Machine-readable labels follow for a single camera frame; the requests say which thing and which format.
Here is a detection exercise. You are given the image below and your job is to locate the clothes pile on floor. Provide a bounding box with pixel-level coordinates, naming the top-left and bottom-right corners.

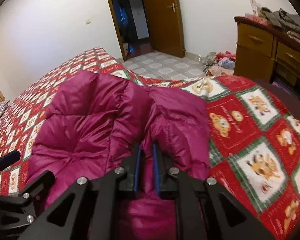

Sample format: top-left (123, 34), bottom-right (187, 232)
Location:
top-left (203, 51), bottom-right (236, 76)

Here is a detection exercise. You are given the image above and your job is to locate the grey clothes pile on dresser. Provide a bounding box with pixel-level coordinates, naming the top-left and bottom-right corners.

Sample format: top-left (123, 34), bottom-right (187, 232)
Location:
top-left (259, 7), bottom-right (300, 43)

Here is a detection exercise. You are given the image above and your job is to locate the pink box on dresser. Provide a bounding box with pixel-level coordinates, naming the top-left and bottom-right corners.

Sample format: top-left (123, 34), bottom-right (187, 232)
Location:
top-left (245, 14), bottom-right (269, 25)

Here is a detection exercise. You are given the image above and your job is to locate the magenta quilted down jacket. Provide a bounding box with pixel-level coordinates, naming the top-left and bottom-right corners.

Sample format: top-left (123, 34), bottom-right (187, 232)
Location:
top-left (28, 70), bottom-right (209, 239)

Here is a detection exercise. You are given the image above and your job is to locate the brown wooden dresser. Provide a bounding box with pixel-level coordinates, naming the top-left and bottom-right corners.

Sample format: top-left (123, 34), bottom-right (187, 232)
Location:
top-left (234, 16), bottom-right (300, 97)

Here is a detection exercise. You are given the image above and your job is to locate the brown wooden door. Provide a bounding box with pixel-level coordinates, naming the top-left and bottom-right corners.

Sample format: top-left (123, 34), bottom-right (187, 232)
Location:
top-left (143, 0), bottom-right (186, 58)

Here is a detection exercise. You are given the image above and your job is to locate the red patchwork bear bedspread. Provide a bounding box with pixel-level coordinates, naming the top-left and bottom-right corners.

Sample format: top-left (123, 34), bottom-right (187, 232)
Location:
top-left (0, 48), bottom-right (300, 239)

